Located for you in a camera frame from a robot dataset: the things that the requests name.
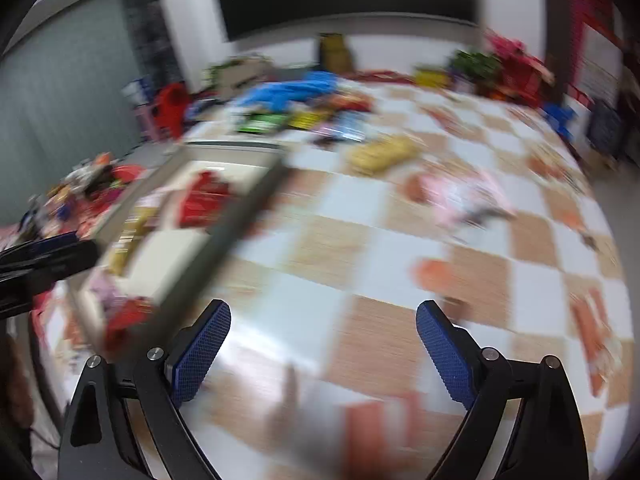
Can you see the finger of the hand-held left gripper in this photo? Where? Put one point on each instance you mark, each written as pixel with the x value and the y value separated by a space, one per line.
pixel 65 260
pixel 50 244

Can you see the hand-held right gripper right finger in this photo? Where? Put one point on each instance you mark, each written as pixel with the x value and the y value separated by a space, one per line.
pixel 445 355

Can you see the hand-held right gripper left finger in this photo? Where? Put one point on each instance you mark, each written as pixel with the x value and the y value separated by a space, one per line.
pixel 202 350

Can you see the small pink snack packet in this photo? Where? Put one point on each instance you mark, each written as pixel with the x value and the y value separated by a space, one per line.
pixel 102 287

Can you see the grey cardboard box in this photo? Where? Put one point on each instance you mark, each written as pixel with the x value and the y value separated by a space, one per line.
pixel 235 225

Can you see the small red snack packet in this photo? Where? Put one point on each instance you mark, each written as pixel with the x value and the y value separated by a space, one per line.
pixel 202 200

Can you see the pile of mixed packets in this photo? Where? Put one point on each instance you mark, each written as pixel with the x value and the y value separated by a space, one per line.
pixel 90 185

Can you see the checkered tablecloth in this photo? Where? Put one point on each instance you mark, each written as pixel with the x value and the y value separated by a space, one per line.
pixel 380 240

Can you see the grey vertical blinds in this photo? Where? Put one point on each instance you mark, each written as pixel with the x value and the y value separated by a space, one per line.
pixel 60 110

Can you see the pink plastic stool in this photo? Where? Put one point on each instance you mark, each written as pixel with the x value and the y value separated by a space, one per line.
pixel 145 125

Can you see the white blue carton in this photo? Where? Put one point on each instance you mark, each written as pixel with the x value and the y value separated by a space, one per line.
pixel 135 87

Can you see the red plastic chair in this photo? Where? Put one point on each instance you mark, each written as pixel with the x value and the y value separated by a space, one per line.
pixel 170 107

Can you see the orange brown snack packet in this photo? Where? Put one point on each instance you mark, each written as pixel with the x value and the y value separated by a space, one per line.
pixel 550 165

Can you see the green snack packet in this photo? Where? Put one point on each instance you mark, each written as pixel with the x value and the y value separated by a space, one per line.
pixel 262 123

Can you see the blue snack packet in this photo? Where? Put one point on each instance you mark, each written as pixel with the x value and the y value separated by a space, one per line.
pixel 347 127

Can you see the small yellow snack packet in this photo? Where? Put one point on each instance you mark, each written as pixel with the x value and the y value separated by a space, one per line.
pixel 307 120

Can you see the dark red snack packet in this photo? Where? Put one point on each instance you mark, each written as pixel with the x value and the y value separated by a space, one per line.
pixel 352 102

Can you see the blue plastic bag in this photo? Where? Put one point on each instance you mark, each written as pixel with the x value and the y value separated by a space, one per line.
pixel 295 90

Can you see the yellow green box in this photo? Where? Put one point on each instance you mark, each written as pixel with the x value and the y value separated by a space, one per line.
pixel 430 77

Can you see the dark shopping bag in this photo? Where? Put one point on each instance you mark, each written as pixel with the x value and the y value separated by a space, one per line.
pixel 605 127

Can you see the red gift box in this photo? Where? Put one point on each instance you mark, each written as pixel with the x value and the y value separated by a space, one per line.
pixel 522 77

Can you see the green potted plant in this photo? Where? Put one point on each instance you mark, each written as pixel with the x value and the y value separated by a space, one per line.
pixel 475 65

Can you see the pink flowers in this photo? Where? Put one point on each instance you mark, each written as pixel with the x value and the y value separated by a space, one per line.
pixel 505 45

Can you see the yellow black box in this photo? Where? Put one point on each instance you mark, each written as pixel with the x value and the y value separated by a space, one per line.
pixel 334 52

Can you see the white wall calendar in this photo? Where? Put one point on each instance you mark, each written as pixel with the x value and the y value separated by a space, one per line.
pixel 600 60

